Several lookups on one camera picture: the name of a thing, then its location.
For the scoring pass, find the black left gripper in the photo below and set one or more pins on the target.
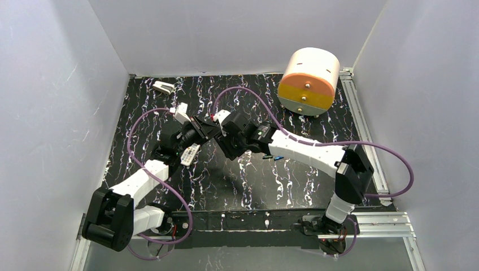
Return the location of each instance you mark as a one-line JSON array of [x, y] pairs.
[[196, 129]]

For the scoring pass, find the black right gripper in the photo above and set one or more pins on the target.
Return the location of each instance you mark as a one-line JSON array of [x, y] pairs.
[[227, 139]]

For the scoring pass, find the white remote control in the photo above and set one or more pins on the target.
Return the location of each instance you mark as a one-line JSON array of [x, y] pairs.
[[189, 154]]

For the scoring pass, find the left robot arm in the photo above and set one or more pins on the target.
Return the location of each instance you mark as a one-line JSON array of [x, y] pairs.
[[113, 216]]

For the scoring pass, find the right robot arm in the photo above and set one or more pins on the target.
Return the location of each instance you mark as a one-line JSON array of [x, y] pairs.
[[349, 165]]

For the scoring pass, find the small white clip object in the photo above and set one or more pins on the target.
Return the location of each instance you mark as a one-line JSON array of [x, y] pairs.
[[164, 87]]

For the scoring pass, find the pink orange cylindrical drawer box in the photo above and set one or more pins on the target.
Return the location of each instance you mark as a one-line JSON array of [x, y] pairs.
[[308, 86]]

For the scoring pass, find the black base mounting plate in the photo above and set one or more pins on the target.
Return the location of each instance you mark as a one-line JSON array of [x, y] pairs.
[[303, 228]]

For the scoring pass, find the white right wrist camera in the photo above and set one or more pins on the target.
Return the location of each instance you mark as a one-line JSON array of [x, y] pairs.
[[219, 118]]

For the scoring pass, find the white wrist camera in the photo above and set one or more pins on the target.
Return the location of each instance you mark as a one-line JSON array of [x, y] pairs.
[[219, 118], [180, 113]]

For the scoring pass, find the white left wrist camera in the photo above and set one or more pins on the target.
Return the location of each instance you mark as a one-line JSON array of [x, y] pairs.
[[180, 113]]

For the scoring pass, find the aluminium frame rail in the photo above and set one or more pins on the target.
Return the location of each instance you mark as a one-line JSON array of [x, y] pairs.
[[377, 222]]

